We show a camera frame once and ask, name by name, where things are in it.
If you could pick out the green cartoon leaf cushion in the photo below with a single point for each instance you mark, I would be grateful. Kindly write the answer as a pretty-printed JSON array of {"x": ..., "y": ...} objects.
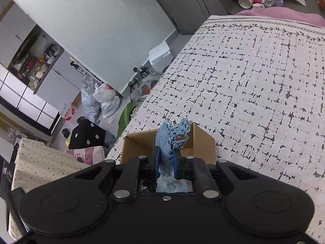
[{"x": 125, "y": 118}]

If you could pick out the black polka dot cushion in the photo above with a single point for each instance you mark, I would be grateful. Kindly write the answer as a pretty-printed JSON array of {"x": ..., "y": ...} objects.
[{"x": 86, "y": 134}]

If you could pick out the red white bottle pack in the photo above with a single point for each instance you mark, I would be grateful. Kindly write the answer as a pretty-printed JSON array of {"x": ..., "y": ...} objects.
[{"x": 67, "y": 111}]

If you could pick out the yellow tape roll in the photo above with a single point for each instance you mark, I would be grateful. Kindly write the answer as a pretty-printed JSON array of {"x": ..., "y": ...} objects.
[{"x": 246, "y": 4}]

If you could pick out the grey plastic bag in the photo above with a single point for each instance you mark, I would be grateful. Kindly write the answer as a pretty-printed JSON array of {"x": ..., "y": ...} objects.
[{"x": 90, "y": 104}]

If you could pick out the clear plastic bag on floor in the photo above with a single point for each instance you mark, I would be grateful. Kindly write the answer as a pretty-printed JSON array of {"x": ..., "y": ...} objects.
[{"x": 142, "y": 89}]

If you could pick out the dark grey wardrobe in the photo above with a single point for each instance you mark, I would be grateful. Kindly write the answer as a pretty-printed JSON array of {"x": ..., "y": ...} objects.
[{"x": 188, "y": 15}]

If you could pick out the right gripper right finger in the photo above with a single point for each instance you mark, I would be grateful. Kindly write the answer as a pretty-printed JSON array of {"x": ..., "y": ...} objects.
[{"x": 196, "y": 170}]

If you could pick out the white red plastic bag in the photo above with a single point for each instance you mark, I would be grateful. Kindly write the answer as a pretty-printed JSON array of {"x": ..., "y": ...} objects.
[{"x": 104, "y": 93}]

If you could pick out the cream dotted cushion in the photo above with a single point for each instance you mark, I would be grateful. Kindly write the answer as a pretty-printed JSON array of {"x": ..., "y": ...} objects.
[{"x": 36, "y": 165}]

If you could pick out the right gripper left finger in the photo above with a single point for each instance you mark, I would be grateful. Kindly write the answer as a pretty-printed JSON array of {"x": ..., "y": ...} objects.
[{"x": 138, "y": 175}]

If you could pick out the white black patterned blanket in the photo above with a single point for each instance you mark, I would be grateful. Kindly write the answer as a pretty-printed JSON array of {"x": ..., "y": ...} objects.
[{"x": 256, "y": 85}]

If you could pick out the white foam box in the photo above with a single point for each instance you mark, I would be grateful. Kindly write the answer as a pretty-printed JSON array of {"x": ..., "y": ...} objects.
[{"x": 160, "y": 57}]

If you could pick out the blue denim pouch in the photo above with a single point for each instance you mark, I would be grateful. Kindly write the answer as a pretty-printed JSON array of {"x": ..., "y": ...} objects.
[{"x": 169, "y": 138}]

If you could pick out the brown cardboard box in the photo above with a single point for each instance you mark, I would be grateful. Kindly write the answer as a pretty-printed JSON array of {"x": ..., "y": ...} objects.
[{"x": 199, "y": 144}]

